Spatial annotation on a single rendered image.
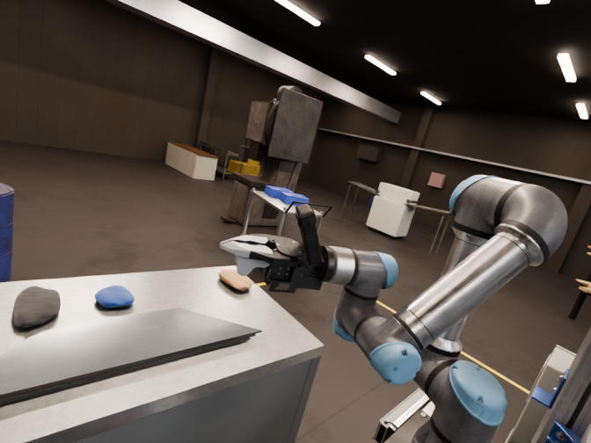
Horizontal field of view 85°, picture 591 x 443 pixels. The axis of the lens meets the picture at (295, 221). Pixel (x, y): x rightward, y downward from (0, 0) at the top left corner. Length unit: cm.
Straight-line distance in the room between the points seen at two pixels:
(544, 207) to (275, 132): 484
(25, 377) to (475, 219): 99
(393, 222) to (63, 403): 746
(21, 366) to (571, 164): 1129
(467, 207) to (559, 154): 1063
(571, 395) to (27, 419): 108
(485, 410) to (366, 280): 35
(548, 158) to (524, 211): 1072
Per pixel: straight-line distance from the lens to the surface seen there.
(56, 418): 85
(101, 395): 88
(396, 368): 61
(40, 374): 91
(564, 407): 99
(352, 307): 69
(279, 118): 536
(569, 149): 1142
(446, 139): 1227
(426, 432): 93
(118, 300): 114
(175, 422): 94
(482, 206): 79
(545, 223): 72
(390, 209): 796
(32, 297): 116
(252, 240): 60
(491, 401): 84
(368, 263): 66
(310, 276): 64
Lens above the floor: 165
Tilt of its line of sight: 14 degrees down
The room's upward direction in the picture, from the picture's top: 14 degrees clockwise
